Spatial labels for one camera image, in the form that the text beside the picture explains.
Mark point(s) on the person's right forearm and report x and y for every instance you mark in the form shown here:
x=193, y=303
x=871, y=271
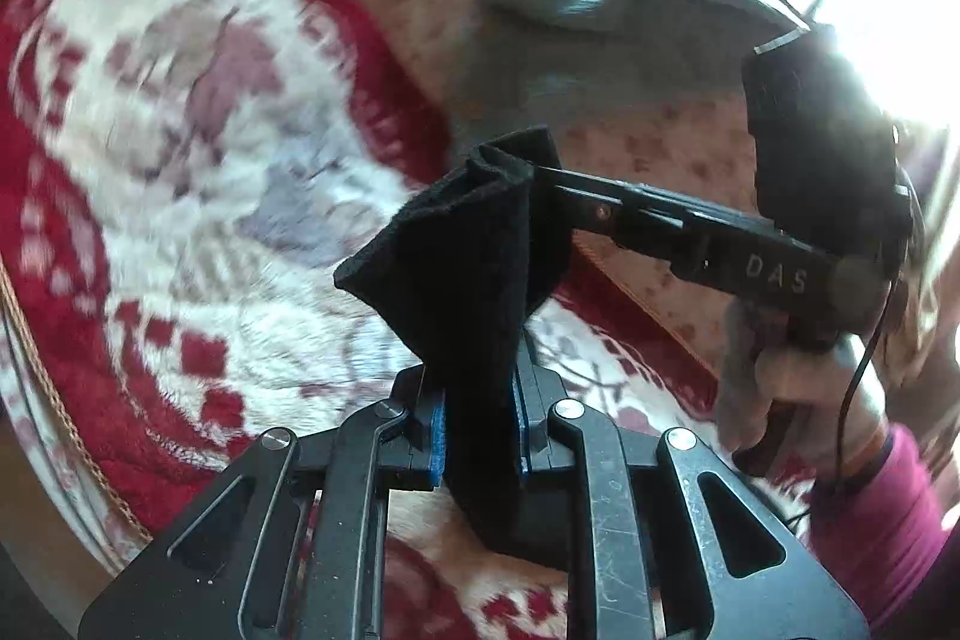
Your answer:
x=892, y=535

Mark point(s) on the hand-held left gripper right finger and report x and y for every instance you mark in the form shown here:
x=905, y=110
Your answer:
x=523, y=437

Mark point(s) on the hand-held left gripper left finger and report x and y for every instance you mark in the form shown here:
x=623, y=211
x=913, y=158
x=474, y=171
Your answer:
x=437, y=452

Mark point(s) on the person's right hand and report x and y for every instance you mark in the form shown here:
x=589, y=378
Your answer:
x=757, y=385

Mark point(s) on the black pants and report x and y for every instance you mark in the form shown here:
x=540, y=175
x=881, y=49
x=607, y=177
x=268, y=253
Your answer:
x=465, y=280

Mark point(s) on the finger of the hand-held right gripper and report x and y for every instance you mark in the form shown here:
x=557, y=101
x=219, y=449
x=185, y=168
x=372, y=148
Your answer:
x=600, y=209

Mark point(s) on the red and white floral blanket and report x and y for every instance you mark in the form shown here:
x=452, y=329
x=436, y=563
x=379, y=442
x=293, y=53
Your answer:
x=187, y=160

